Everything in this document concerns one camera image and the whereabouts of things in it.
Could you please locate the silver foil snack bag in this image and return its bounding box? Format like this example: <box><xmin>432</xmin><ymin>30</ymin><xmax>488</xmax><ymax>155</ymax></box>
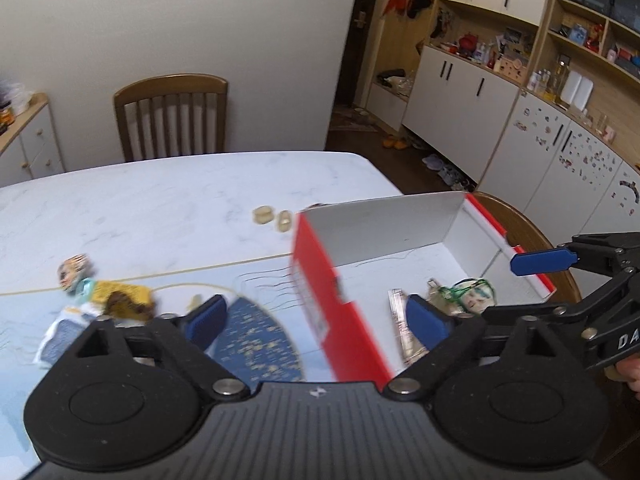
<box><xmin>388</xmin><ymin>288</ymin><xmax>428</xmax><ymax>366</ymax></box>

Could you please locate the embroidered sachet pouch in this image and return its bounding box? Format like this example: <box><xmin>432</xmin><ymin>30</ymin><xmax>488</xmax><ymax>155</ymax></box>
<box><xmin>427</xmin><ymin>278</ymin><xmax>497</xmax><ymax>316</ymax></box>

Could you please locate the brown hair scrunchie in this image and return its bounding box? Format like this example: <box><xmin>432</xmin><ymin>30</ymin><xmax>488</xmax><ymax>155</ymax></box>
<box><xmin>103</xmin><ymin>292</ymin><xmax>155</xmax><ymax>322</ymax></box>

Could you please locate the yellow small box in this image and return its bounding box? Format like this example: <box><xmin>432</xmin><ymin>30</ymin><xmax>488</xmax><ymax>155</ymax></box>
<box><xmin>90</xmin><ymin>281</ymin><xmax>154</xmax><ymax>318</ymax></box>

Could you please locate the white green tissue pack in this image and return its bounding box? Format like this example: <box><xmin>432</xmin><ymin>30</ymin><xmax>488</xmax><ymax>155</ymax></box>
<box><xmin>34</xmin><ymin>304</ymin><xmax>102</xmax><ymax>367</ymax></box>

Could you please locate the cartoon monster face plush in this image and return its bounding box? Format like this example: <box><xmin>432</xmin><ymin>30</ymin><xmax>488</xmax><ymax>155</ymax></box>
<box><xmin>58</xmin><ymin>254</ymin><xmax>92</xmax><ymax>292</ymax></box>

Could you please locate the teal egg-shaped sharpener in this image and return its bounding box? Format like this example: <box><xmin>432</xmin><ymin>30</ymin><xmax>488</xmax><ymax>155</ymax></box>
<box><xmin>75</xmin><ymin>278</ymin><xmax>96</xmax><ymax>306</ymax></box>

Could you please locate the person's right hand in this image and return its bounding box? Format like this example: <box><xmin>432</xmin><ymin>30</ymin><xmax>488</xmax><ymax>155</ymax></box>
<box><xmin>615</xmin><ymin>356</ymin><xmax>640</xmax><ymax>399</ymax></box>

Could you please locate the light wooden side chair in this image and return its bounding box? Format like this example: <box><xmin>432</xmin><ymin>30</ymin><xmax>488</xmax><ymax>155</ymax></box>
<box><xmin>473</xmin><ymin>191</ymin><xmax>582</xmax><ymax>304</ymax></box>

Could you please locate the blue patterned table mat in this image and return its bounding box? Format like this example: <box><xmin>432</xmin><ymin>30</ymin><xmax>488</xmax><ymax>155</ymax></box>
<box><xmin>1</xmin><ymin>257</ymin><xmax>334</xmax><ymax>479</ymax></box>

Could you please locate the red and white shoe box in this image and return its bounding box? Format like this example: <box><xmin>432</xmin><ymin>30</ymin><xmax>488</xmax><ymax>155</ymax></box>
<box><xmin>291</xmin><ymin>192</ymin><xmax>555</xmax><ymax>387</ymax></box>

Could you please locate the dark wooden chair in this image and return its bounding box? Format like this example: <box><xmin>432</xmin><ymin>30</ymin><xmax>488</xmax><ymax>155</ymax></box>
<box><xmin>113</xmin><ymin>74</ymin><xmax>229</xmax><ymax>162</ymax></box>

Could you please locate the white drawer sideboard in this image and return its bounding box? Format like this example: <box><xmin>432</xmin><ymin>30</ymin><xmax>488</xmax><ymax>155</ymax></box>
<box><xmin>0</xmin><ymin>93</ymin><xmax>66</xmax><ymax>188</ymax></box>

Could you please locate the white wall cabinet unit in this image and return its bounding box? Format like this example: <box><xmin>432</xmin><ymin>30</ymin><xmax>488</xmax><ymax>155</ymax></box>
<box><xmin>369</xmin><ymin>0</ymin><xmax>639</xmax><ymax>242</ymax></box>

